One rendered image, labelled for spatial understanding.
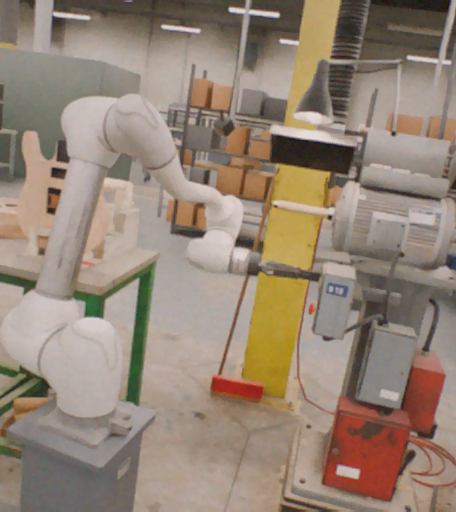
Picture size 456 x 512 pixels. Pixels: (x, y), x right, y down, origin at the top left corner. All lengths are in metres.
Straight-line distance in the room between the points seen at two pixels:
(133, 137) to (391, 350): 1.07
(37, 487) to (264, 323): 1.78
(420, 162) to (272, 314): 1.33
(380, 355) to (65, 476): 1.04
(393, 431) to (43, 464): 1.12
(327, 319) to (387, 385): 0.37
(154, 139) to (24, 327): 0.59
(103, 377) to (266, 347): 1.78
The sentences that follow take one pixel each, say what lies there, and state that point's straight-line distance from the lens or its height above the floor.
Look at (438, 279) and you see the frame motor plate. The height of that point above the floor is 1.12.
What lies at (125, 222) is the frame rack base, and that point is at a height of 1.06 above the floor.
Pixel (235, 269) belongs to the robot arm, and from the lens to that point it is 1.68.
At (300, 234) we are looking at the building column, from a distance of 2.78.
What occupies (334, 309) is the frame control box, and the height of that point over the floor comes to 1.01.
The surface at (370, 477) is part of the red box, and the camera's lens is 2.00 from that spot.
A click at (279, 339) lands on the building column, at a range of 2.96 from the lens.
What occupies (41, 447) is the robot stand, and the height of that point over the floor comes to 0.69.
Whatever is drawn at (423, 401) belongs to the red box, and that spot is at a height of 0.67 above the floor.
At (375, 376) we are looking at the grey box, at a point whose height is 0.76.
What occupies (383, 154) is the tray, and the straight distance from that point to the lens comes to 1.94.
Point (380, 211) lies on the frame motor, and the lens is 1.78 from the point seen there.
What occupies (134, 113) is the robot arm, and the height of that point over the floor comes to 1.49.
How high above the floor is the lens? 1.50
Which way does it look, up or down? 14 degrees down
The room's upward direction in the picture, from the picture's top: 9 degrees clockwise
